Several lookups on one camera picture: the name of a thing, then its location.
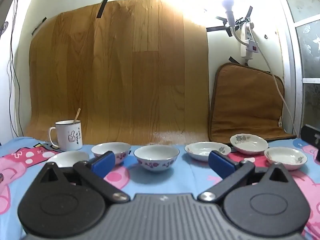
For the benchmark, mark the white mug black rim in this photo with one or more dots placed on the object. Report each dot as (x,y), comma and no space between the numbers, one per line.
(68,137)

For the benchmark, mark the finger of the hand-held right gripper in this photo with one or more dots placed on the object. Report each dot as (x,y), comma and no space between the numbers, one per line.
(311,135)

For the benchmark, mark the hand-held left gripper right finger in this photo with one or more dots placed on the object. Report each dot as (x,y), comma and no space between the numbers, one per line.
(221,165)

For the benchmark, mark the frosted glass sliding door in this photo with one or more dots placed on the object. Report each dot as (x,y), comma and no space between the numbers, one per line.
(307,55)

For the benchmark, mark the wood-pattern vinyl sheet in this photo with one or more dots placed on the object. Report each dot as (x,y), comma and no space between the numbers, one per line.
(112,67)

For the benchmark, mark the white bowl purple flowers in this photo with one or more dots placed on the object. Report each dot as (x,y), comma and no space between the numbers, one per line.
(155,163)
(67,157)
(110,147)

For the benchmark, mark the white gooseneck bulb lamp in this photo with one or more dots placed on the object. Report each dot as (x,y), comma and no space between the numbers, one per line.
(228,11)

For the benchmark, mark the wooden stirring stick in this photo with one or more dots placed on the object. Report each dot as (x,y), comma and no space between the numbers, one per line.
(77,116)

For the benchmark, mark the white power strip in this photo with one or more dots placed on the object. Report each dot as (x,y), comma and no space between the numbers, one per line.
(248,42)

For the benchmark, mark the black tape strip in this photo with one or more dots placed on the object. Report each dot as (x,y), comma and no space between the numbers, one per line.
(234,60)
(249,13)
(228,32)
(38,26)
(215,29)
(103,6)
(220,19)

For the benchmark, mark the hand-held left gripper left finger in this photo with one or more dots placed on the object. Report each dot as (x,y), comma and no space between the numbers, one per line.
(103,163)

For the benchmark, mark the printed cartoon blanket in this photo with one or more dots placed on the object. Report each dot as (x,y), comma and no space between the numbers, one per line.
(155,180)

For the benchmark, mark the white plate grey flowers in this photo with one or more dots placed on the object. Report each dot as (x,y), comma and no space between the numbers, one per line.
(200,150)
(250,145)
(285,157)

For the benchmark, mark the brown cushion pad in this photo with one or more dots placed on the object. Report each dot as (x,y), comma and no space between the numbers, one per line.
(245,105)

